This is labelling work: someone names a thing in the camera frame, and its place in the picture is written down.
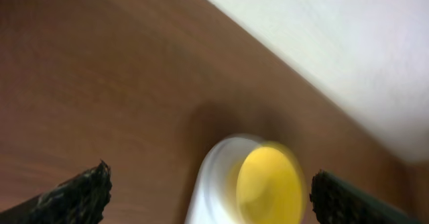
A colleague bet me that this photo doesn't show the yellow plastic bowl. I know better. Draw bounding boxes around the yellow plastic bowl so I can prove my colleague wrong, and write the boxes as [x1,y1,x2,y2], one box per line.
[235,142,306,224]

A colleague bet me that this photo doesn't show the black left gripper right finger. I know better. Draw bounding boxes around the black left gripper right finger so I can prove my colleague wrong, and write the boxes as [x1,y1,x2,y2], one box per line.
[310,170,419,224]

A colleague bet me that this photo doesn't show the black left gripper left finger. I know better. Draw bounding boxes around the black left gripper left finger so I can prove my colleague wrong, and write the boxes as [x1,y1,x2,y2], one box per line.
[1,161,112,224]

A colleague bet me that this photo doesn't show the white digital kitchen scale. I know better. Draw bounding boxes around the white digital kitchen scale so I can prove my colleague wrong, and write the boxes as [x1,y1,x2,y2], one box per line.
[184,134,263,224]

